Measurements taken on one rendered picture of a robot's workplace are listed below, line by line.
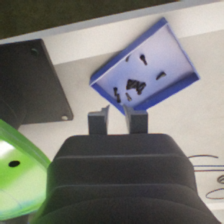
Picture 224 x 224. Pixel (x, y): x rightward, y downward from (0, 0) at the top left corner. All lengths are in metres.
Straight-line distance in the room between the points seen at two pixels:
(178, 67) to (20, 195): 0.25
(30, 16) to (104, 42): 1.06
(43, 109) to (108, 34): 0.17
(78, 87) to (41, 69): 0.06
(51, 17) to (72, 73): 0.98
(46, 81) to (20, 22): 1.06
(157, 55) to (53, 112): 0.20
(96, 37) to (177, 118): 0.21
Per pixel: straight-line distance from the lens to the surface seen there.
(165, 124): 0.34
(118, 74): 0.25
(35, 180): 0.18
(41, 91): 0.28
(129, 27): 0.23
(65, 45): 0.24
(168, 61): 0.25
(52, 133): 0.37
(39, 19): 1.25
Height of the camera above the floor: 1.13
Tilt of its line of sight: 46 degrees down
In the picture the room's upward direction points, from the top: 180 degrees clockwise
